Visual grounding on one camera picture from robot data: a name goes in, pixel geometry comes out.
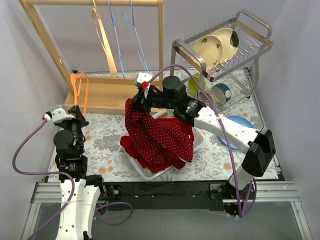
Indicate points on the teal white bowl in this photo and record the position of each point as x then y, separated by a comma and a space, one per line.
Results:
221, 92

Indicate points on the white plastic basket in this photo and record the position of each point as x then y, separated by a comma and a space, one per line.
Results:
145, 173

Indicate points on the red skirt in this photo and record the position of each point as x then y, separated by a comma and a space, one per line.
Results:
135, 152

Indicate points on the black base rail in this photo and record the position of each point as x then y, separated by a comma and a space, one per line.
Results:
213, 195

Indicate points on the cream plate back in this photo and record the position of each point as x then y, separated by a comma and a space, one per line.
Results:
230, 42

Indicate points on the blue plate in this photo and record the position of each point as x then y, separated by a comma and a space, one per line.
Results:
239, 120

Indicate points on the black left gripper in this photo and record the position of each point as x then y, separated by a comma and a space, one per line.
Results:
77, 114

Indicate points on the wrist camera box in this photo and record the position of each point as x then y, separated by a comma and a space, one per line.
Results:
142, 79
57, 114

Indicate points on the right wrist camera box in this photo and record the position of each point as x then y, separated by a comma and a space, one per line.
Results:
142, 79

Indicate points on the floral table mat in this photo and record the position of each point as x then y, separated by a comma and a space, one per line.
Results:
213, 161

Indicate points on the metal dish rack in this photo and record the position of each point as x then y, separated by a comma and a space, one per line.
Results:
241, 72

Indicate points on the red polka dot garment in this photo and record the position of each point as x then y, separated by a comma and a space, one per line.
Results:
157, 135

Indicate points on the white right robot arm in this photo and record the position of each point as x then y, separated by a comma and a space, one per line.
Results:
257, 145

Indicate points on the cream plate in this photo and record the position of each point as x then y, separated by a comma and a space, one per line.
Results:
230, 42
211, 49

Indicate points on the wooden clothes rack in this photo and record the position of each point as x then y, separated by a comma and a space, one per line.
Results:
106, 94

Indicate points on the blue wire hanger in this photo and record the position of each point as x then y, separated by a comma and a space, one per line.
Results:
117, 39
132, 29

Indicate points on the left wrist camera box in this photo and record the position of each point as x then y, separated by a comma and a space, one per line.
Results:
57, 114

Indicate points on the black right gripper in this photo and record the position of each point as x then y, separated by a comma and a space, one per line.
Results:
139, 100

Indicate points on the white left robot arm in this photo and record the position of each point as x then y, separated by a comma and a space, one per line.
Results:
79, 192

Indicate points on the orange hanger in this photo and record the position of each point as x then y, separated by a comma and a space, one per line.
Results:
76, 83

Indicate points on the cream plate front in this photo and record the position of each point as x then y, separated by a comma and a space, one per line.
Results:
211, 49

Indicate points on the patterned brown bowl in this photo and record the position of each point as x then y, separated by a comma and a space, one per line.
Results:
201, 97

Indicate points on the beige plastic hanger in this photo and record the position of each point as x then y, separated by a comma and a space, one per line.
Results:
101, 33

